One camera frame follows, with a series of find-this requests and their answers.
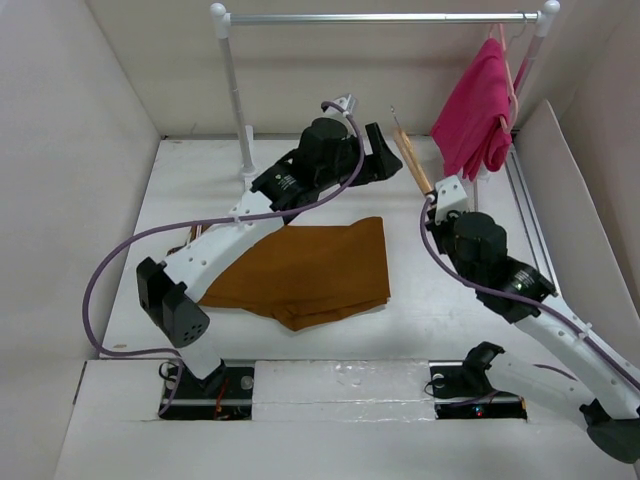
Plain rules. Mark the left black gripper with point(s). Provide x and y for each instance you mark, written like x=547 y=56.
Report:
x=380 y=164

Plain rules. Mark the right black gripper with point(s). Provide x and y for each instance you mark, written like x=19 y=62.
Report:
x=437 y=226

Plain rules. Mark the wooden clothes hanger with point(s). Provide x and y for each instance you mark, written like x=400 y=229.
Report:
x=409 y=156

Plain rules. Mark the brown trousers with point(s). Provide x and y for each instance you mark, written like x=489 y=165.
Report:
x=304 y=276

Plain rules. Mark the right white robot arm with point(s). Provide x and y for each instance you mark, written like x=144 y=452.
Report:
x=600 y=391

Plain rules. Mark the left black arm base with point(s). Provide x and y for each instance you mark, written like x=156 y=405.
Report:
x=229 y=399

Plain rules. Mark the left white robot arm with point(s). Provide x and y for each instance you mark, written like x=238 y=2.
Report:
x=169 y=290

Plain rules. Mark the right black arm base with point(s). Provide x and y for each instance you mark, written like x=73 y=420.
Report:
x=475 y=395

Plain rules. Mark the pink garment on hanger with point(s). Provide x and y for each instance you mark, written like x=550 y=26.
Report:
x=469 y=131

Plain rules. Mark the pink clothes hanger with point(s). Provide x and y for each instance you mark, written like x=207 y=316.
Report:
x=497 y=32

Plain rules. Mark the silver and white clothes rack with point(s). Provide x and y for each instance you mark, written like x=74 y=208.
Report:
x=223 y=20

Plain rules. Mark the aluminium rail on right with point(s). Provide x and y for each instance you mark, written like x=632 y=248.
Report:
x=532 y=227

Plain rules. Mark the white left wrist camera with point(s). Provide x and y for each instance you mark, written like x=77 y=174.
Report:
x=347 y=102

